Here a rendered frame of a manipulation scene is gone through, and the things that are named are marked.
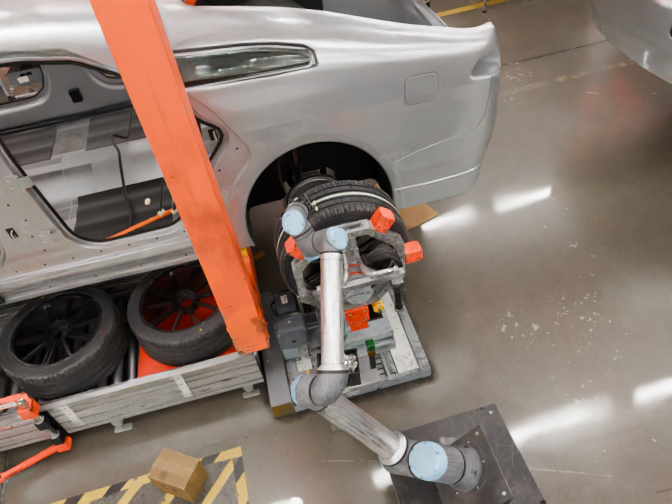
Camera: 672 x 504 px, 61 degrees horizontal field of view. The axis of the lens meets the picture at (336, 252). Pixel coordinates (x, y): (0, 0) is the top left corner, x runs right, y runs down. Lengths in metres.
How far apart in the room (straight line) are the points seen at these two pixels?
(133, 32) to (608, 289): 3.08
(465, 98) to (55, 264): 2.22
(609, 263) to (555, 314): 0.58
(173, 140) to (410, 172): 1.40
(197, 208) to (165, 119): 0.40
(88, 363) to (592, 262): 3.11
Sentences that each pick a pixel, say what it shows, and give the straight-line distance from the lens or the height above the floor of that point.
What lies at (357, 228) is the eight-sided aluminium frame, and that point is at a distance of 2.56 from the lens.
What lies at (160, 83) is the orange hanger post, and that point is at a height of 2.03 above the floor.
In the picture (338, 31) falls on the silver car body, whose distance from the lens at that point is 2.66.
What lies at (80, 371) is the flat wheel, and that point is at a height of 0.44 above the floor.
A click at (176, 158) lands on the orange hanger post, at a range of 2.11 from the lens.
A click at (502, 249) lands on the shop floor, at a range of 4.03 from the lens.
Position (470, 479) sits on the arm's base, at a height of 0.49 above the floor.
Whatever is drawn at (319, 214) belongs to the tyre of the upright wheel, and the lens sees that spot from 2.59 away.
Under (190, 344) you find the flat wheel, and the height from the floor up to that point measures 0.47.
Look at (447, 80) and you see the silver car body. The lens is 2.82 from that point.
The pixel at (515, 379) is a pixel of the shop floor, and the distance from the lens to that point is 3.42.
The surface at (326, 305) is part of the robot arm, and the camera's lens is 2.12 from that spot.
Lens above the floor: 2.89
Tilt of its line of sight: 46 degrees down
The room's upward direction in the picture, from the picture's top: 9 degrees counter-clockwise
